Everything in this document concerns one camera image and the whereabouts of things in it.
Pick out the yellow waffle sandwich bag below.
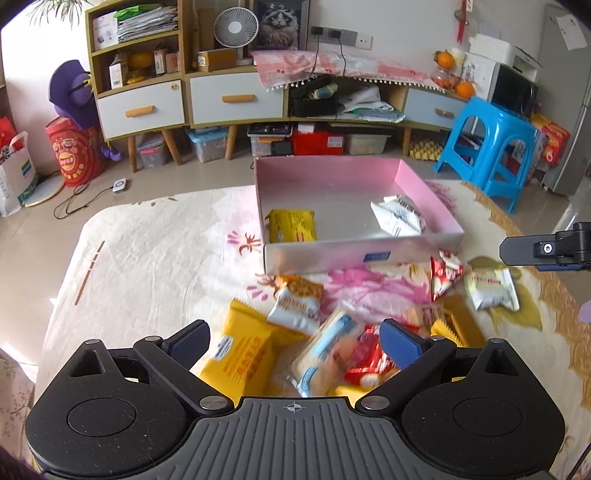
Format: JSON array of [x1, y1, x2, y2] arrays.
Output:
[[198, 300, 308, 404]]

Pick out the white snack bag red print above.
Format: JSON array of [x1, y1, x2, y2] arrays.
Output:
[[370, 194, 427, 237]]

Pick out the red candy packet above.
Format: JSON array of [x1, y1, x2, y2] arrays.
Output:
[[344, 324, 400, 391]]

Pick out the white silver snack bag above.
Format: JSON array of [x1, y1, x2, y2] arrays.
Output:
[[464, 268, 520, 312]]

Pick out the red white triangular snack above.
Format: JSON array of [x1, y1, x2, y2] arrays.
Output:
[[431, 250, 466, 301]]

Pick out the floral table cloth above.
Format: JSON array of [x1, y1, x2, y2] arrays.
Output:
[[36, 186, 590, 479]]

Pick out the clear blue snack packet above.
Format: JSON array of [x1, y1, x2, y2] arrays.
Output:
[[288, 304, 367, 398]]

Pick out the blue plastic stool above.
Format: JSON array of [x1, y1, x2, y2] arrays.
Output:
[[434, 97, 538, 214]]

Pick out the white orange cracker bag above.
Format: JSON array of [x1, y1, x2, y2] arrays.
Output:
[[267, 275, 324, 336]]

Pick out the silver refrigerator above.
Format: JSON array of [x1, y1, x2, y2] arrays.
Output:
[[538, 4, 590, 196]]

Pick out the black microwave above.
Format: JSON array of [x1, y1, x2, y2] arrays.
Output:
[[489, 63, 538, 118]]

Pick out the yellow snack pack in box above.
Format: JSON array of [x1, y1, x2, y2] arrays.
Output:
[[266, 209, 318, 243]]

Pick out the pink cardboard box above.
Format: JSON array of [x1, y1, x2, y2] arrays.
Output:
[[254, 156, 465, 275]]

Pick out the clear storage bin blue lid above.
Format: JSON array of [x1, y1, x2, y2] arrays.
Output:
[[184, 126, 228, 163]]

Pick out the orange fruit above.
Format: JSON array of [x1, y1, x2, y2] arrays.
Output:
[[434, 51, 456, 71]]

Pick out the red gift bag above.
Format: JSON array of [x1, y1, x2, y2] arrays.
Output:
[[45, 116, 105, 188]]

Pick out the white shopping bag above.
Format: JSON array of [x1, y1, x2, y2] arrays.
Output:
[[0, 131, 38, 217]]

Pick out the red storage box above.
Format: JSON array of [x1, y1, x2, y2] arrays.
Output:
[[291, 131, 345, 156]]

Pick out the wooden cabinet white drawers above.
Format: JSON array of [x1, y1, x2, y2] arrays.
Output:
[[85, 1, 467, 156]]

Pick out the purple plush toy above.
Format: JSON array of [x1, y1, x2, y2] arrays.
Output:
[[48, 59, 124, 163]]

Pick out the pink patterned cloth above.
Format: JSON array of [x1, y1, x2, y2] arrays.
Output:
[[250, 50, 445, 93]]

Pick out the white desk fan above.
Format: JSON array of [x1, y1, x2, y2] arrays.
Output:
[[213, 7, 259, 66]]

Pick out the framed cat picture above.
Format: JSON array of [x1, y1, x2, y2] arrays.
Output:
[[252, 0, 310, 50]]

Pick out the green potted plant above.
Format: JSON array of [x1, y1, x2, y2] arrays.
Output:
[[31, 0, 93, 25]]

